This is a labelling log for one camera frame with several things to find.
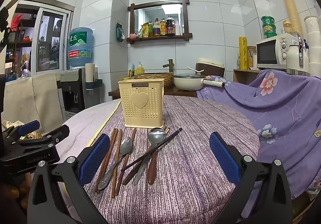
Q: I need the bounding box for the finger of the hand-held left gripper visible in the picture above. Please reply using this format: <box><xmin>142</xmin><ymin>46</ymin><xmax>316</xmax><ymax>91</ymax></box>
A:
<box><xmin>14</xmin><ymin>124</ymin><xmax>70</xmax><ymax>151</ymax></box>
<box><xmin>3</xmin><ymin>120</ymin><xmax>41</xmax><ymax>139</ymax></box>

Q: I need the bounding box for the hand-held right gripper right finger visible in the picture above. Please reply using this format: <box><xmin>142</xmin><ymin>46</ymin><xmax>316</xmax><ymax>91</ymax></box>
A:
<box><xmin>209</xmin><ymin>132</ymin><xmax>293</xmax><ymax>224</ymax></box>

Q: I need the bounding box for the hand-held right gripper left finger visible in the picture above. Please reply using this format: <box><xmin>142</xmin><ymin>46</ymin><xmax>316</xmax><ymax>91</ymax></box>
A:
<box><xmin>27</xmin><ymin>134</ymin><xmax>111</xmax><ymax>224</ymax></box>

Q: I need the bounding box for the silver patterned handle spoon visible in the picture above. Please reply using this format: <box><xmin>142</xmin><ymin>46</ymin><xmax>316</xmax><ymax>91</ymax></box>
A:
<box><xmin>97</xmin><ymin>136</ymin><xmax>133</xmax><ymax>190</ymax></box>

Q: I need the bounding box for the silver metal utensil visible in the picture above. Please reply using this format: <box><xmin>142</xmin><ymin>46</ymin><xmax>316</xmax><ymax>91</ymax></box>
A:
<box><xmin>132</xmin><ymin>149</ymin><xmax>152</xmax><ymax>186</ymax></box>

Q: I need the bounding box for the cream plastic utensil holder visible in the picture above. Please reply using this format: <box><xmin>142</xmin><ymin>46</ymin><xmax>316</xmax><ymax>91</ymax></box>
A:
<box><xmin>118</xmin><ymin>78</ymin><xmax>165</xmax><ymax>128</ymax></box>

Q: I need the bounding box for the wooden handled metal spoon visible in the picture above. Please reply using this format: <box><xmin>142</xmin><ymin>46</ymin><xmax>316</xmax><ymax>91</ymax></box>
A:
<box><xmin>146</xmin><ymin>127</ymin><xmax>166</xmax><ymax>185</ymax></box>

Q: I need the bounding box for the floral snack bag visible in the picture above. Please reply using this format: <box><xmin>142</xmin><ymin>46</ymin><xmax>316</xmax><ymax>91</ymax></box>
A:
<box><xmin>1</xmin><ymin>120</ymin><xmax>44</xmax><ymax>140</ymax></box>

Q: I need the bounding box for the pale lilac table cloth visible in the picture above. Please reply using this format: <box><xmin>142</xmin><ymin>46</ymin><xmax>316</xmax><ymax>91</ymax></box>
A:
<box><xmin>56</xmin><ymin>100</ymin><xmax>122</xmax><ymax>217</ymax></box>

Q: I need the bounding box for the purple striped tablecloth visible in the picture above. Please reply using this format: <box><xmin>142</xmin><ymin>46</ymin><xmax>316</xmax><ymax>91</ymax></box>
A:
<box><xmin>84</xmin><ymin>95</ymin><xmax>261</xmax><ymax>224</ymax></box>

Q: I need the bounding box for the grey water dispenser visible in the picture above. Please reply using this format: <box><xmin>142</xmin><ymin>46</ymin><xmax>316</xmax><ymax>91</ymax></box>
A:
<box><xmin>57</xmin><ymin>67</ymin><xmax>101</xmax><ymax>114</ymax></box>

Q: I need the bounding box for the grey-blue cup holder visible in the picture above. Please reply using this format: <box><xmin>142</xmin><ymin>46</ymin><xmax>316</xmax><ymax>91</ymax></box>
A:
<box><xmin>83</xmin><ymin>79</ymin><xmax>103</xmax><ymax>89</ymax></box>

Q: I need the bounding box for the purple floral bedsheet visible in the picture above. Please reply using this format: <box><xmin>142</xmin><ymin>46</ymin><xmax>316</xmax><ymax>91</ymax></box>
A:
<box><xmin>196</xmin><ymin>69</ymin><xmax>321</xmax><ymax>201</ymax></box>

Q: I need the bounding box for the white paper cup sleeve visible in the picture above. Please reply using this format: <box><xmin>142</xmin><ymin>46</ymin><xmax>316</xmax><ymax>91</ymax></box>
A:
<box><xmin>85</xmin><ymin>63</ymin><xmax>95</xmax><ymax>81</ymax></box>

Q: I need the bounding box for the white frying pan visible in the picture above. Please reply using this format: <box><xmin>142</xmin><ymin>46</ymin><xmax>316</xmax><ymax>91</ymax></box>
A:
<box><xmin>174</xmin><ymin>73</ymin><xmax>225</xmax><ymax>91</ymax></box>

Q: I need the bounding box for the light wooden cabinet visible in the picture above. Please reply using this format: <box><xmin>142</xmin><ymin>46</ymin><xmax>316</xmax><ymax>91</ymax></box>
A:
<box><xmin>233</xmin><ymin>68</ymin><xmax>261</xmax><ymax>86</ymax></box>

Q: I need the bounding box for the cluttered wooden shelf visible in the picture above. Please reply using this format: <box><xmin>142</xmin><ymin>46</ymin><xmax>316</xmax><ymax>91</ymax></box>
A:
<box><xmin>5</xmin><ymin>6</ymin><xmax>36</xmax><ymax>81</ymax></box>

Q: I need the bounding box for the white framed sliding window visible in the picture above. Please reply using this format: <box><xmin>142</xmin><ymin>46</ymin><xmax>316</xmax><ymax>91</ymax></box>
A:
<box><xmin>15</xmin><ymin>0</ymin><xmax>76</xmax><ymax>72</ymax></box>

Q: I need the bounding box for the brown white rice cooker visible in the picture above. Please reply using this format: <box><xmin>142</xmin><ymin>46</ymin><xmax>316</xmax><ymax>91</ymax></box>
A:
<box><xmin>196</xmin><ymin>58</ymin><xmax>225</xmax><ymax>77</ymax></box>

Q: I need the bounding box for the blue water jug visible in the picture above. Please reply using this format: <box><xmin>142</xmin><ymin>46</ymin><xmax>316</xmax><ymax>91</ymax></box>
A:
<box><xmin>66</xmin><ymin>27</ymin><xmax>94</xmax><ymax>69</ymax></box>

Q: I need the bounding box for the glass pan lid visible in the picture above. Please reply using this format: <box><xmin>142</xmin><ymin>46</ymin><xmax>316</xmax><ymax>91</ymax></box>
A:
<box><xmin>174</xmin><ymin>73</ymin><xmax>205</xmax><ymax>79</ymax></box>

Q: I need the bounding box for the woven basket sink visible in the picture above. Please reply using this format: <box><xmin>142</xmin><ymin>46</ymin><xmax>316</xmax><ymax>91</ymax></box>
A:
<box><xmin>134</xmin><ymin>72</ymin><xmax>175</xmax><ymax>88</ymax></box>

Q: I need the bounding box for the glass jar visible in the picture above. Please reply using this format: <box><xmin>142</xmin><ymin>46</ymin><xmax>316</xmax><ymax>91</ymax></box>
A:
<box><xmin>248</xmin><ymin>46</ymin><xmax>257</xmax><ymax>68</ymax></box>

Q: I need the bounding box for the yellow plastic wrap roll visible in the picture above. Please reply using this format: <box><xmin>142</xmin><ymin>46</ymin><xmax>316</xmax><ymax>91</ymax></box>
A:
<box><xmin>238</xmin><ymin>37</ymin><xmax>249</xmax><ymax>69</ymax></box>

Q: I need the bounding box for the brass faucet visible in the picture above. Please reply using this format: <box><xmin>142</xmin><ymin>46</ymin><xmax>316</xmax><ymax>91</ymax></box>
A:
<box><xmin>163</xmin><ymin>59</ymin><xmax>174</xmax><ymax>73</ymax></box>

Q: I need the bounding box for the red paper decoration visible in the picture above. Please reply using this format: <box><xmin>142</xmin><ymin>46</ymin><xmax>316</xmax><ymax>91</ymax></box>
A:
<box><xmin>11</xmin><ymin>13</ymin><xmax>24</xmax><ymax>30</ymax></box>

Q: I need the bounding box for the white microwave oven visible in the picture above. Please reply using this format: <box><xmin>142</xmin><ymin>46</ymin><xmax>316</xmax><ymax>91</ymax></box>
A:
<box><xmin>256</xmin><ymin>34</ymin><xmax>300</xmax><ymax>69</ymax></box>

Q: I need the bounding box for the white thermos jug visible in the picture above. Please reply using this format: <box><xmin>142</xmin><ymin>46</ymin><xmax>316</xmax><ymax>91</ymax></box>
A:
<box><xmin>286</xmin><ymin>33</ymin><xmax>310</xmax><ymax>76</ymax></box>

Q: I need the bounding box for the green hanging bag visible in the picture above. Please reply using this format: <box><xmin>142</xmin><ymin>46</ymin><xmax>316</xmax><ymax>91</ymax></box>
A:
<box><xmin>115</xmin><ymin>23</ymin><xmax>126</xmax><ymax>42</ymax></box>

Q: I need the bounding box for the dark soy sauce bottle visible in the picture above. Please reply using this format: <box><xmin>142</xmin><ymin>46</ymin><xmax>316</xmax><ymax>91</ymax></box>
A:
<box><xmin>166</xmin><ymin>15</ymin><xmax>175</xmax><ymax>36</ymax></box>

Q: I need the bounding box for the wooden framed mirror shelf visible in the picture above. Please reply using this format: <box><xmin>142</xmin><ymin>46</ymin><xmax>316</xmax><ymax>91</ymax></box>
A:
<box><xmin>127</xmin><ymin>0</ymin><xmax>193</xmax><ymax>44</ymax></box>

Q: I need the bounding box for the purple label bottle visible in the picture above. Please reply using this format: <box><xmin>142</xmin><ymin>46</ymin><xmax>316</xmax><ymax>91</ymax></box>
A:
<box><xmin>153</xmin><ymin>18</ymin><xmax>161</xmax><ymax>37</ymax></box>

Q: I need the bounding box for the stack of white foam cups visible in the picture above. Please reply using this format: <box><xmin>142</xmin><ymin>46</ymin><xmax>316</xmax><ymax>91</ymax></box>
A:
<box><xmin>304</xmin><ymin>15</ymin><xmax>321</xmax><ymax>77</ymax></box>

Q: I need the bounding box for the stack of yellow paper cups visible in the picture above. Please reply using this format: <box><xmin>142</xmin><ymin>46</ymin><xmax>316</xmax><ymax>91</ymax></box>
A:
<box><xmin>276</xmin><ymin>0</ymin><xmax>304</xmax><ymax>36</ymax></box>

